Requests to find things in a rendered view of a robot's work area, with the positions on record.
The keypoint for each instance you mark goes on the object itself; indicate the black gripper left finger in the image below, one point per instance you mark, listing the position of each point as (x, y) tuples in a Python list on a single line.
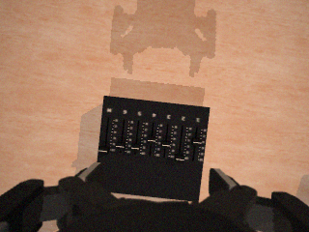
[(49, 203)]

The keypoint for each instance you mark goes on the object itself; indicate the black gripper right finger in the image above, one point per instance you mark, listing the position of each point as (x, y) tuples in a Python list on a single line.
[(282, 212)]

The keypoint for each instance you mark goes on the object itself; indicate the black lighting desk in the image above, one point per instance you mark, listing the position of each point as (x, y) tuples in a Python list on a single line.
[(134, 141)]

